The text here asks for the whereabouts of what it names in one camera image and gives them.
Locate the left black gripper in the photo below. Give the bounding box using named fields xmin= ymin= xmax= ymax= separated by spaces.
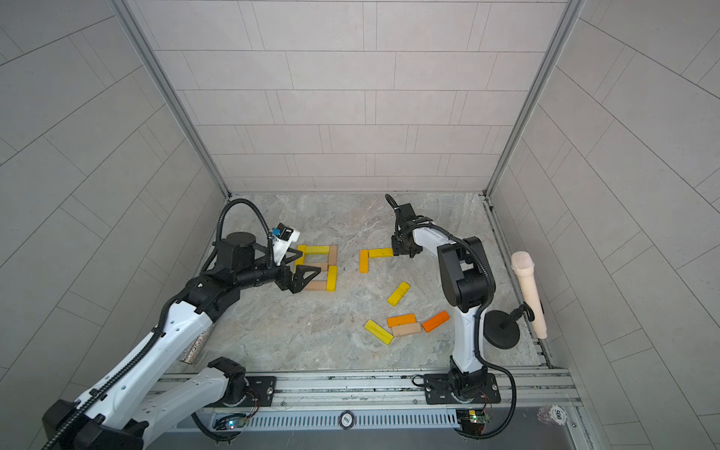
xmin=235 ymin=246 xmax=322 ymax=294

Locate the yellow block pair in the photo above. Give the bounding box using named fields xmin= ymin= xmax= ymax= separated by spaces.
xmin=387 ymin=282 xmax=411 ymax=308
xmin=367 ymin=249 xmax=394 ymax=259

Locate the natural wood block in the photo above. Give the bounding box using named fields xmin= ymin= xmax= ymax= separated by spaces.
xmin=307 ymin=262 xmax=330 ymax=272
xmin=328 ymin=245 xmax=338 ymax=266
xmin=391 ymin=322 xmax=423 ymax=338
xmin=304 ymin=281 xmax=327 ymax=292

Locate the yellow block bottom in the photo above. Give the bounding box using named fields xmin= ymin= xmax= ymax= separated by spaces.
xmin=325 ymin=265 xmax=338 ymax=292

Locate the orange block small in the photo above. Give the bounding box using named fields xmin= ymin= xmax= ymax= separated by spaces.
xmin=359 ymin=249 xmax=369 ymax=274

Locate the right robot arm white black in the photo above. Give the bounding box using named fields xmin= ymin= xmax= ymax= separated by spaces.
xmin=385 ymin=194 xmax=496 ymax=399

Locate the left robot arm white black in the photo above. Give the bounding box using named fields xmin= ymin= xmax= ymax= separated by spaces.
xmin=42 ymin=225 xmax=321 ymax=449

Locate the black round stand base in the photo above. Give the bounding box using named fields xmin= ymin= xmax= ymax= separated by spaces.
xmin=484 ymin=302 xmax=534 ymax=350

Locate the left circuit board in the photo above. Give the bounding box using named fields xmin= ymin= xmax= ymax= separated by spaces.
xmin=214 ymin=414 xmax=249 ymax=431

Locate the circuit board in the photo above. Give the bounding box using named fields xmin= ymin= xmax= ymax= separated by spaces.
xmin=214 ymin=414 xmax=249 ymax=431
xmin=456 ymin=410 xmax=491 ymax=433

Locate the right circuit board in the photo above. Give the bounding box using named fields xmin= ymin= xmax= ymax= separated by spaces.
xmin=456 ymin=410 xmax=491 ymax=433

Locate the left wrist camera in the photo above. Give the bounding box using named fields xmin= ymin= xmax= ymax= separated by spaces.
xmin=272 ymin=223 xmax=300 ymax=266

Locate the beige cylinder post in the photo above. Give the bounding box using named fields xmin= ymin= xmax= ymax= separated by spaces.
xmin=511 ymin=251 xmax=549 ymax=339

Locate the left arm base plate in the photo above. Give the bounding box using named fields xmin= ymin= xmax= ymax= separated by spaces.
xmin=212 ymin=376 xmax=277 ymax=408

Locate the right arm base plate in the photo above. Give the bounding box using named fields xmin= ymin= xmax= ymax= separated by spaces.
xmin=422 ymin=371 xmax=502 ymax=405

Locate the aluminium rail frame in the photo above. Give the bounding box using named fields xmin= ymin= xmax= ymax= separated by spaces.
xmin=109 ymin=366 xmax=592 ymax=450

